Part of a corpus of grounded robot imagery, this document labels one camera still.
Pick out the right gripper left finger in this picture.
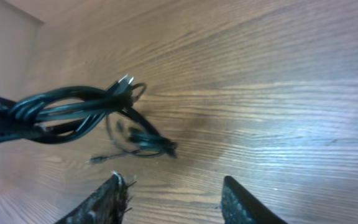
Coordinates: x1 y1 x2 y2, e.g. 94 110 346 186
55 171 134 224

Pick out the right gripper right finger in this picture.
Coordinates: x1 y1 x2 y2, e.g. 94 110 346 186
220 175 287 224

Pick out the thin black usb cable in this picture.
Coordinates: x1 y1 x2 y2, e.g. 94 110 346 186
88 82 167 165

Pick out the thick black cable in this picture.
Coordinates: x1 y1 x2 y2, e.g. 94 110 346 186
7 74 178 158

